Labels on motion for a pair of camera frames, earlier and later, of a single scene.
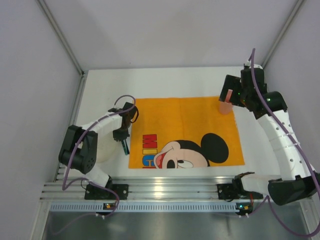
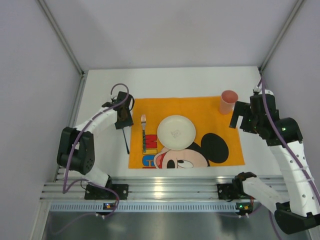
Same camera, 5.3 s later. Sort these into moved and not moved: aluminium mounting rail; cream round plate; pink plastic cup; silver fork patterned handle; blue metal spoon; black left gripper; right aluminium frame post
Moved: black left gripper; silver fork patterned handle; cream round plate
Not moved: aluminium mounting rail; right aluminium frame post; pink plastic cup; blue metal spoon
